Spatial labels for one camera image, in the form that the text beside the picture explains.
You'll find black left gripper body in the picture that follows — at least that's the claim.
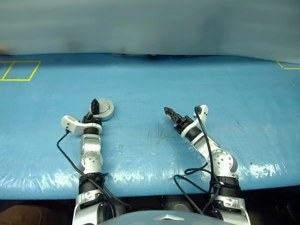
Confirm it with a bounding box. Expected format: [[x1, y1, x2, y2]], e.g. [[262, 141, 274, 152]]
[[82, 112, 102, 127]]

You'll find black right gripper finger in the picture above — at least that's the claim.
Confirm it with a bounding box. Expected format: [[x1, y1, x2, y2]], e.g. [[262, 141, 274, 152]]
[[165, 112, 181, 127], [164, 106, 186, 120]]

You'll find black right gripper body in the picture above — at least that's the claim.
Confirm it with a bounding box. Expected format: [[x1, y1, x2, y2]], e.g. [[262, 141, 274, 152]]
[[174, 115, 195, 134]]

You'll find round finned motor lid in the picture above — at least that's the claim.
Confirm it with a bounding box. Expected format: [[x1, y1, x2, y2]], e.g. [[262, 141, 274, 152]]
[[88, 97, 115, 120]]

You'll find blue plastic table cover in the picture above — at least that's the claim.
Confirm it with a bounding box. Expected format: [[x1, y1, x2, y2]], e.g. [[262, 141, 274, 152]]
[[0, 52, 300, 200]]

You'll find dark rounded shape grey oval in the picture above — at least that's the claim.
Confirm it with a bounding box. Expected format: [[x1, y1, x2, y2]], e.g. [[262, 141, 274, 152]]
[[162, 194, 200, 213]]

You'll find grey robot torso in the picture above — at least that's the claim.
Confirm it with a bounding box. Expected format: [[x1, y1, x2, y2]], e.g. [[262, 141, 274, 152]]
[[102, 209, 226, 225]]

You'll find brown rounded object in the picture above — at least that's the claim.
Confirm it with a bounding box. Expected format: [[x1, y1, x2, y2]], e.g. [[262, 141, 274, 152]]
[[0, 205, 62, 225]]

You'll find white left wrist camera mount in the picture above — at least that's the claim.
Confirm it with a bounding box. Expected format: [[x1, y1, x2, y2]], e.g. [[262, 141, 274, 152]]
[[61, 114, 103, 135]]

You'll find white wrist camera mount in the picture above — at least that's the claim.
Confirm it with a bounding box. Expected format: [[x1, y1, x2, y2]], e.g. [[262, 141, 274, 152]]
[[180, 104, 209, 139], [61, 114, 103, 135]]

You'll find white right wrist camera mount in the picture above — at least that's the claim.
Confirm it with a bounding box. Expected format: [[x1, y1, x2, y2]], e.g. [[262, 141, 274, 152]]
[[180, 104, 209, 139]]

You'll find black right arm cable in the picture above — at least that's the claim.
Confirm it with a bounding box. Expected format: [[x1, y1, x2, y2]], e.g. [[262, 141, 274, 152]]
[[173, 105, 221, 215]]

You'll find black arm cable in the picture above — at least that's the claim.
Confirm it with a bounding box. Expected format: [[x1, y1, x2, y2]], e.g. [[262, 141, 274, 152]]
[[173, 105, 221, 215], [56, 130, 132, 212]]

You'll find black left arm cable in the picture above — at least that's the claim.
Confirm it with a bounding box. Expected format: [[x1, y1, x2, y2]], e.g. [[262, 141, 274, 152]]
[[56, 130, 132, 212]]

